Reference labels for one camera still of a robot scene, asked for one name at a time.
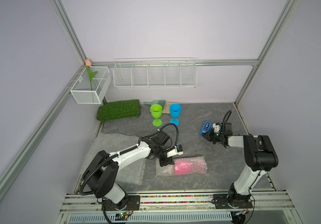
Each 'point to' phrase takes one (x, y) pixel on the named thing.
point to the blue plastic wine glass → (175, 110)
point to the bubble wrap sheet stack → (129, 172)
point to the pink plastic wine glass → (185, 167)
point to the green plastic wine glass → (156, 110)
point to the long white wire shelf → (155, 73)
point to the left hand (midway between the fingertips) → (172, 162)
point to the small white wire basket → (92, 85)
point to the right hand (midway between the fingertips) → (201, 133)
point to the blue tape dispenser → (206, 127)
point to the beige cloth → (166, 108)
